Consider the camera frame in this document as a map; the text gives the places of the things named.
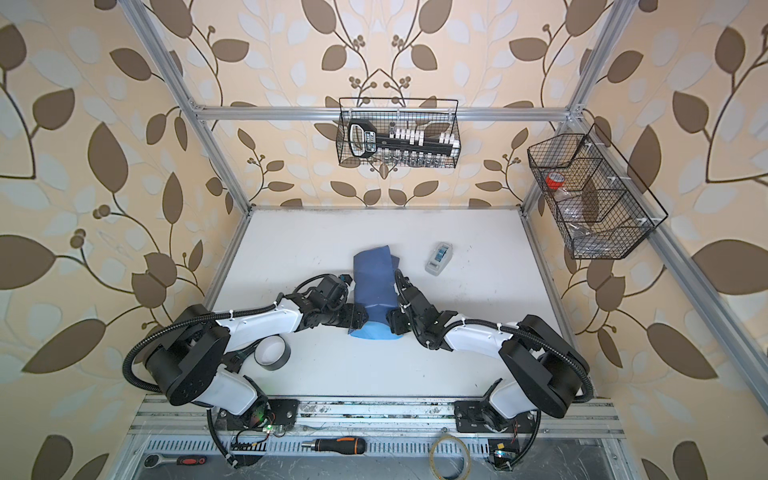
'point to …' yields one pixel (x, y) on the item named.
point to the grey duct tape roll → (272, 352)
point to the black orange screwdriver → (345, 444)
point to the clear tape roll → (432, 452)
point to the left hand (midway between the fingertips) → (361, 314)
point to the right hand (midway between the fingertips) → (395, 316)
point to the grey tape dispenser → (439, 258)
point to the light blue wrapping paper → (374, 274)
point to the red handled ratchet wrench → (153, 460)
